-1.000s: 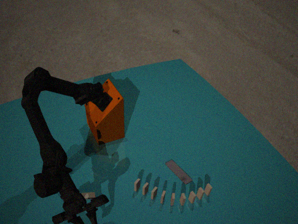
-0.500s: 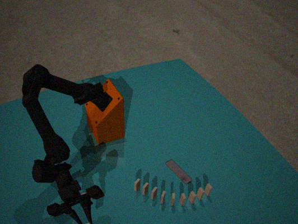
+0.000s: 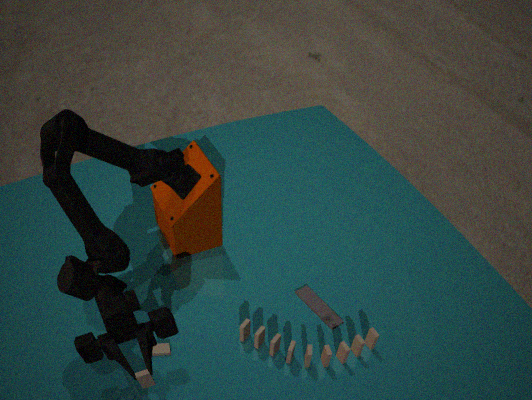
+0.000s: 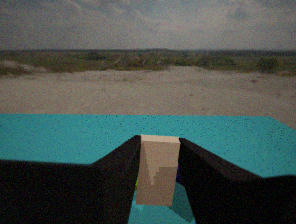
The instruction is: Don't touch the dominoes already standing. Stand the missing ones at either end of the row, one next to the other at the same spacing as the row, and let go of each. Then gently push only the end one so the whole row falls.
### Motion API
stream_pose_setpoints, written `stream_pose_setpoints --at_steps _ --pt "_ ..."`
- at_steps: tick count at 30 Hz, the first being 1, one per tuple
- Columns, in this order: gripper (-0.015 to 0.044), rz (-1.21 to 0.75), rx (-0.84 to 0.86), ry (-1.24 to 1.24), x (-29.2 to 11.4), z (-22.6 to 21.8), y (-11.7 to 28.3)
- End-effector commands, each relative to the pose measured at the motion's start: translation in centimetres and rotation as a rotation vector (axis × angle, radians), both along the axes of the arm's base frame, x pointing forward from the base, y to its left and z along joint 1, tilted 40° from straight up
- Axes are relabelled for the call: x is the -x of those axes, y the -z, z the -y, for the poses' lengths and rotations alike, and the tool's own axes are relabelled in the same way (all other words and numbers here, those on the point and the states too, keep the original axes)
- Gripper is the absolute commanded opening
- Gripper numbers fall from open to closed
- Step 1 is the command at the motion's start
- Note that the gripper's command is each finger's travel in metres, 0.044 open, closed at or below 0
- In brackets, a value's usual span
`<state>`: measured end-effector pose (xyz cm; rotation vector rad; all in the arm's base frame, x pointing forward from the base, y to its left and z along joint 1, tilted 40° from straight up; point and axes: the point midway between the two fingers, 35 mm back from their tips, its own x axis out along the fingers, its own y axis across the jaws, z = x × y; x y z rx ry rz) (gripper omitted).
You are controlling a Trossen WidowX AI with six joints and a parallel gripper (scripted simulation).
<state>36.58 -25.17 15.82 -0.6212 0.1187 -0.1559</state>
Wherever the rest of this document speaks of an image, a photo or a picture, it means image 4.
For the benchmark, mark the purple block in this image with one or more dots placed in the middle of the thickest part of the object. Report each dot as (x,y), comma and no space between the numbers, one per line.
(178,177)

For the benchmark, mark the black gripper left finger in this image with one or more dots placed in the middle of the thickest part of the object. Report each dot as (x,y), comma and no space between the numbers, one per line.
(64,193)

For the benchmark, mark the tan rectangular block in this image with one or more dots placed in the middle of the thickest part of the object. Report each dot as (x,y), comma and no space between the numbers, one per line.
(157,170)

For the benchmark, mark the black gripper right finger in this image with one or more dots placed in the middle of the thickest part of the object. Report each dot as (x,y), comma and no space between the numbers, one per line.
(220,192)

